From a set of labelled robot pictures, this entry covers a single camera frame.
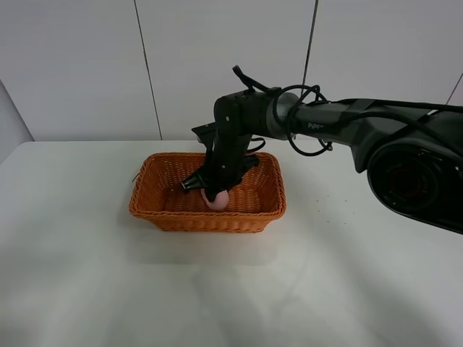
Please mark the pink peach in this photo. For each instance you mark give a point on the pink peach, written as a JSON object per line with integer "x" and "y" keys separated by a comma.
{"x": 220, "y": 202}

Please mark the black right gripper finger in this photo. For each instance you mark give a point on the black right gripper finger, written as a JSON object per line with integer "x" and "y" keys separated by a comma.
{"x": 213, "y": 190}

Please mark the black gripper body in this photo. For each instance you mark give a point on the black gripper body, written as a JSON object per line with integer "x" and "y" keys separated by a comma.
{"x": 230, "y": 159}

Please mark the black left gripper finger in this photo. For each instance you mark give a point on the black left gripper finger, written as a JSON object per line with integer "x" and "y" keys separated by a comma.
{"x": 195, "y": 181}

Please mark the orange woven plastic basket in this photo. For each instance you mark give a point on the orange woven plastic basket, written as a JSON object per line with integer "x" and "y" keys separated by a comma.
{"x": 158, "y": 197}

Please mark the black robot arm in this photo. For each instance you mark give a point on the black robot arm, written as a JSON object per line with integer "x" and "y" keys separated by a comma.
{"x": 410, "y": 152}

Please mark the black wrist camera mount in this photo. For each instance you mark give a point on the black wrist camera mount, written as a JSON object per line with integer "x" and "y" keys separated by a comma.
{"x": 206, "y": 134}

